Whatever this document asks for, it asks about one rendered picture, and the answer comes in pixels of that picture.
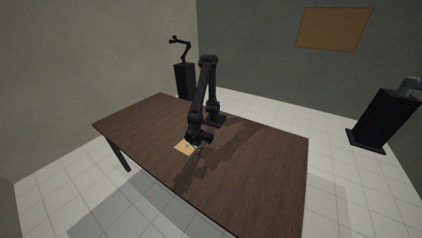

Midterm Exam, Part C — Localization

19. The tan flat mat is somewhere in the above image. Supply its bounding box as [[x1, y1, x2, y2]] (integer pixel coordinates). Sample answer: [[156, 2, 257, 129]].
[[174, 139, 195, 156]]

